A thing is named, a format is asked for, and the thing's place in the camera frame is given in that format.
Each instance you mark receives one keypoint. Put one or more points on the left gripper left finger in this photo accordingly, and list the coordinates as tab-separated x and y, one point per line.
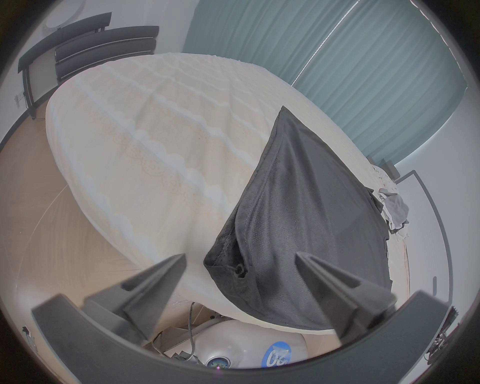
152	290

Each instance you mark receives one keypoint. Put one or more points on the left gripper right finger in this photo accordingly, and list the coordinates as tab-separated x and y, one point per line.
337	290

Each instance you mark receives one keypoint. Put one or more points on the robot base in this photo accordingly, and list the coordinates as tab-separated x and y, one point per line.
240	347

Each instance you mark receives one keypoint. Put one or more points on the pile of clothes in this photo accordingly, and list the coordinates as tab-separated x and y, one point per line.
393	212

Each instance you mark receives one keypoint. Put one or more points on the bed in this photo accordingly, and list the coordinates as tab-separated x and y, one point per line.
150	150

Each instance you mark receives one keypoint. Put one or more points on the dark grey garment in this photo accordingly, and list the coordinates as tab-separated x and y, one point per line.
296	232

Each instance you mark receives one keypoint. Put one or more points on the blue-green curtain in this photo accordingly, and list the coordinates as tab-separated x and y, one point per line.
337	67

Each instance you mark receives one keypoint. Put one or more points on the dark wooden shelf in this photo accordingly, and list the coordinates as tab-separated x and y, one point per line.
63	48

